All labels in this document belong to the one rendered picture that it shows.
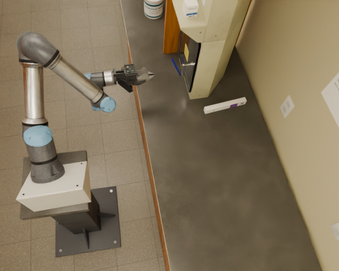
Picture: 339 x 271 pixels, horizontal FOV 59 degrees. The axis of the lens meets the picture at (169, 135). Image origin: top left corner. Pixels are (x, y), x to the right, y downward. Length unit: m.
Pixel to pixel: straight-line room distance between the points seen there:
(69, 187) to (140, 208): 1.20
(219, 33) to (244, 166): 0.71
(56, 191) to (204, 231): 0.71
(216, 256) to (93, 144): 1.60
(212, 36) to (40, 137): 0.88
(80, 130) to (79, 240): 0.95
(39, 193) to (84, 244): 1.14
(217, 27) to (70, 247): 1.86
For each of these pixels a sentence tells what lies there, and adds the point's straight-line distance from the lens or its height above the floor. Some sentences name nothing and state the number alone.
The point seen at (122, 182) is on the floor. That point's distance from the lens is 2.57.
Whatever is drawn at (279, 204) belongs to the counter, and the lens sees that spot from 1.68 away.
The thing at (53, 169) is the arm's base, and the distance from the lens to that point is 1.48.
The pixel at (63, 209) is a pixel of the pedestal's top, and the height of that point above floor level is 0.94.
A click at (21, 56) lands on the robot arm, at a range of 1.52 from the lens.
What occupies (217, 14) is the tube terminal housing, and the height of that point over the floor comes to 1.57.
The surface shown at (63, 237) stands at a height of 0.01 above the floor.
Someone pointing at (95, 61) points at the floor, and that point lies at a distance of 3.25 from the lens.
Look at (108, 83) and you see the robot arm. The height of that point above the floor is 1.17.
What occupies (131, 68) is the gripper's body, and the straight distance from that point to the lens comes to 1.58.
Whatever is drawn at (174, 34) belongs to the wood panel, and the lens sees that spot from 1.91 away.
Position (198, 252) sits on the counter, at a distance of 1.53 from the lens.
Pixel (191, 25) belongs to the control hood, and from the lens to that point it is 1.38.
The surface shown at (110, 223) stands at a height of 0.02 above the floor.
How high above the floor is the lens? 2.44
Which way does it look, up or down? 63 degrees down
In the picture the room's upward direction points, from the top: 8 degrees clockwise
